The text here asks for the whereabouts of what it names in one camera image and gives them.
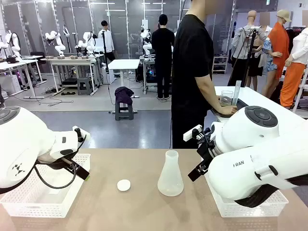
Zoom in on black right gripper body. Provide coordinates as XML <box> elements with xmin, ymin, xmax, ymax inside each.
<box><xmin>196</xmin><ymin>141</ymin><xmax>218</xmax><ymax>169</ymax></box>

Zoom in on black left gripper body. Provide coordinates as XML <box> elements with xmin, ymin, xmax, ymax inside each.
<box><xmin>56</xmin><ymin>156</ymin><xmax>76</xmax><ymax>171</ymax></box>

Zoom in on translucent plastic Erlenmeyer flask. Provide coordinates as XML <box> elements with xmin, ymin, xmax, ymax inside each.
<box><xmin>157</xmin><ymin>150</ymin><xmax>184</xmax><ymax>197</ymax></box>

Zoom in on round white flask cap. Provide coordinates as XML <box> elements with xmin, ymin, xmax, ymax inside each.
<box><xmin>116</xmin><ymin>179</ymin><xmax>131</xmax><ymax>192</ymax></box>

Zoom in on clear measuring beaker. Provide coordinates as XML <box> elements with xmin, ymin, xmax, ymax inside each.
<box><xmin>221</xmin><ymin>90</ymin><xmax>234</xmax><ymax>107</ymax></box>

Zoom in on person's right forearm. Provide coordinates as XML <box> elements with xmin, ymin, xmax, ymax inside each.
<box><xmin>196</xmin><ymin>78</ymin><xmax>225</xmax><ymax>115</ymax></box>

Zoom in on person's right hand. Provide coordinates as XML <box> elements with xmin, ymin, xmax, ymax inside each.
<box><xmin>218</xmin><ymin>105</ymin><xmax>239</xmax><ymax>116</ymax></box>

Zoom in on white perforated plastic basket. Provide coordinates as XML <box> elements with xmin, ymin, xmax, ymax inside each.
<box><xmin>0</xmin><ymin>154</ymin><xmax>91</xmax><ymax>218</ymax></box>
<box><xmin>201</xmin><ymin>157</ymin><xmax>289</xmax><ymax>218</ymax></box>

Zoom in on black flat tray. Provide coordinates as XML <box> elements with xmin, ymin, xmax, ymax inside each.
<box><xmin>211</xmin><ymin>98</ymin><xmax>250</xmax><ymax>118</ymax></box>

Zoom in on tall clear graduated cylinder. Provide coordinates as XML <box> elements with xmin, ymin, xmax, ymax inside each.
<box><xmin>231</xmin><ymin>80</ymin><xmax>242</xmax><ymax>106</ymax></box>

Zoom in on grey plastic step stool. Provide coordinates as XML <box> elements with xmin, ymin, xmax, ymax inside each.
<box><xmin>77</xmin><ymin>77</ymin><xmax>93</xmax><ymax>96</ymax></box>
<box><xmin>115</xmin><ymin>102</ymin><xmax>135</xmax><ymax>121</ymax></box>

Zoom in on dark purple cloth bundle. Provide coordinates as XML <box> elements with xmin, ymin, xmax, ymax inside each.
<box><xmin>114</xmin><ymin>86</ymin><xmax>135</xmax><ymax>105</ymax></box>

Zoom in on white shoe rack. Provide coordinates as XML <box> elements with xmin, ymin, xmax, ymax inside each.
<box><xmin>213</xmin><ymin>55</ymin><xmax>229</xmax><ymax>75</ymax></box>

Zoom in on person in black T-shirt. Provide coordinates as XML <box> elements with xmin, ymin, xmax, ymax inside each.
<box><xmin>170</xmin><ymin>0</ymin><xmax>215</xmax><ymax>149</ymax></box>

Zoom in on long white work desk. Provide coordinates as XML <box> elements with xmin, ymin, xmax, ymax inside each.
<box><xmin>40</xmin><ymin>56</ymin><xmax>105</xmax><ymax>95</ymax></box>

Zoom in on person in black with cap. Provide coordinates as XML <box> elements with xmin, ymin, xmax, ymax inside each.
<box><xmin>151</xmin><ymin>13</ymin><xmax>176</xmax><ymax>101</ymax></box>

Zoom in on small white desk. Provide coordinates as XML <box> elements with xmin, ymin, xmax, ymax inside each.
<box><xmin>108</xmin><ymin>59</ymin><xmax>141</xmax><ymax>99</ymax></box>

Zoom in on black pole stand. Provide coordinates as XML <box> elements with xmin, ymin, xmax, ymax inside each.
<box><xmin>101</xmin><ymin>31</ymin><xmax>110</xmax><ymax>74</ymax></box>

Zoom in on mannequin in grey shirt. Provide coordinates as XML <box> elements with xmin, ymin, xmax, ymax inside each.
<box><xmin>231</xmin><ymin>10</ymin><xmax>262</xmax><ymax>90</ymax></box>

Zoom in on mannequin white shirt orange trousers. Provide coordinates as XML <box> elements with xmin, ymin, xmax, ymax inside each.
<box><xmin>280</xmin><ymin>26</ymin><xmax>308</xmax><ymax>109</ymax></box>

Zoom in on figure in blue floral dress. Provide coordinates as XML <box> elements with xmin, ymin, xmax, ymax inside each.
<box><xmin>258</xmin><ymin>11</ymin><xmax>282</xmax><ymax>97</ymax></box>

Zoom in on person in white shirt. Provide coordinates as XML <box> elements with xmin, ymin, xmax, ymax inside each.
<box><xmin>98</xmin><ymin>20</ymin><xmax>116</xmax><ymax>61</ymax></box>

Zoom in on mannequin in orange coat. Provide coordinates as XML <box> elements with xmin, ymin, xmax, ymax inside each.
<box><xmin>262</xmin><ymin>9</ymin><xmax>293</xmax><ymax>97</ymax></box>

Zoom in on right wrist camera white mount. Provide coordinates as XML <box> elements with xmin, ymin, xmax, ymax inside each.
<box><xmin>183</xmin><ymin>124</ymin><xmax>210</xmax><ymax>145</ymax></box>

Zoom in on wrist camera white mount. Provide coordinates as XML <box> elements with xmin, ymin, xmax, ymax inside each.
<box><xmin>72</xmin><ymin>125</ymin><xmax>91</xmax><ymax>145</ymax></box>
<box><xmin>183</xmin><ymin>124</ymin><xmax>210</xmax><ymax>145</ymax></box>

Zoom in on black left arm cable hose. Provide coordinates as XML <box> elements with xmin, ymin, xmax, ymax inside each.
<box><xmin>33</xmin><ymin>158</ymin><xmax>79</xmax><ymax>190</ymax></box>

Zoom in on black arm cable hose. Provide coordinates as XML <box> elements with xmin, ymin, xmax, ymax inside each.
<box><xmin>234</xmin><ymin>178</ymin><xmax>308</xmax><ymax>208</ymax></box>
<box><xmin>33</xmin><ymin>158</ymin><xmax>79</xmax><ymax>190</ymax></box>

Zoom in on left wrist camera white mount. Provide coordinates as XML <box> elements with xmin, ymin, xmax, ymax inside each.
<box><xmin>72</xmin><ymin>125</ymin><xmax>91</xmax><ymax>145</ymax></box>

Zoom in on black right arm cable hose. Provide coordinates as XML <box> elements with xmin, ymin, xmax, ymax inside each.
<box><xmin>234</xmin><ymin>178</ymin><xmax>308</xmax><ymax>208</ymax></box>

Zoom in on black camera tripod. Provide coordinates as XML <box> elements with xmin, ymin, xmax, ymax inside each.
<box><xmin>234</xmin><ymin>26</ymin><xmax>259</xmax><ymax>88</ymax></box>

